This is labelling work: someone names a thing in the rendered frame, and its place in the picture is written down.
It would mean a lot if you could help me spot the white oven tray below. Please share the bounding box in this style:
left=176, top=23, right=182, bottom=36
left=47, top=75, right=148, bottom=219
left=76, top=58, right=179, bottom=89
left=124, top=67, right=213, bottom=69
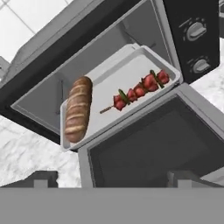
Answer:
left=59, top=44, right=182, bottom=152

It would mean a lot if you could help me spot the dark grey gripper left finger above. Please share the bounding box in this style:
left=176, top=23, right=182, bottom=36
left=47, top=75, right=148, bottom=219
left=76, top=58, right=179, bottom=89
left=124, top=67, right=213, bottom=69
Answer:
left=1, top=171, right=60, bottom=189

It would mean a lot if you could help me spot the brown baguette bread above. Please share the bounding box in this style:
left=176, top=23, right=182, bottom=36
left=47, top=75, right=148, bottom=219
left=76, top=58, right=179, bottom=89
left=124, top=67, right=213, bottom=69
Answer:
left=64, top=75, right=94, bottom=144

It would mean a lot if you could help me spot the black and silver toaster oven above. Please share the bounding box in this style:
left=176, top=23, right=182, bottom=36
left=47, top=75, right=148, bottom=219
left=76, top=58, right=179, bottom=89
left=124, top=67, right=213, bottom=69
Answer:
left=0, top=0, right=221, bottom=145

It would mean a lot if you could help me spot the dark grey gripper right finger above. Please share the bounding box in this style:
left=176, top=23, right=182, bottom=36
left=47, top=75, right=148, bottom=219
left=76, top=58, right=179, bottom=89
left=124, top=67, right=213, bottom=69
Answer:
left=166, top=170, right=224, bottom=189

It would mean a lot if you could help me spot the grey toaster oven knob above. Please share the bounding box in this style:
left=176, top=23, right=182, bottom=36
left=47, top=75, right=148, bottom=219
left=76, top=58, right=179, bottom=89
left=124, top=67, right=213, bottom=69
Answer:
left=185, top=21, right=208, bottom=42
left=192, top=59, right=212, bottom=74

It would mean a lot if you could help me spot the red kebab skewer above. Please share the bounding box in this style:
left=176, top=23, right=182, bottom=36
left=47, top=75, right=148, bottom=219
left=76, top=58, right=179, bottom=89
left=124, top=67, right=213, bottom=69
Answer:
left=99, top=69, right=171, bottom=115

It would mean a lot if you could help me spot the toaster oven glass door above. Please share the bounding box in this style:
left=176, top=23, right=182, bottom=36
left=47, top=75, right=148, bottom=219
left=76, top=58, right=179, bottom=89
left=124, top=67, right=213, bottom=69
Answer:
left=77, top=81, right=224, bottom=189

